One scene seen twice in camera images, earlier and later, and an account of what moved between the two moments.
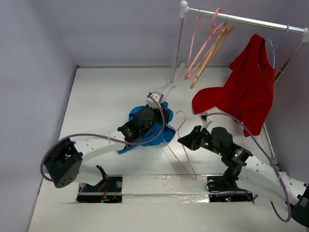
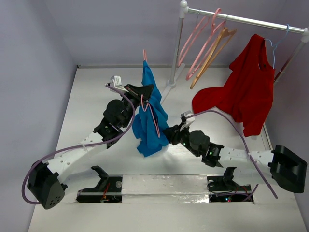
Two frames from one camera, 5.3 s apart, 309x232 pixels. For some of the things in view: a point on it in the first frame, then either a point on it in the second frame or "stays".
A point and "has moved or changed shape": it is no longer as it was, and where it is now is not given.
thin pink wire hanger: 183,148 has moved or changed shape
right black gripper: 196,136 → 172,133
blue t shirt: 159,134 has moved or changed shape
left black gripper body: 157,118 → 133,95
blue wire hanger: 274,47 stays
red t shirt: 246,92 stays
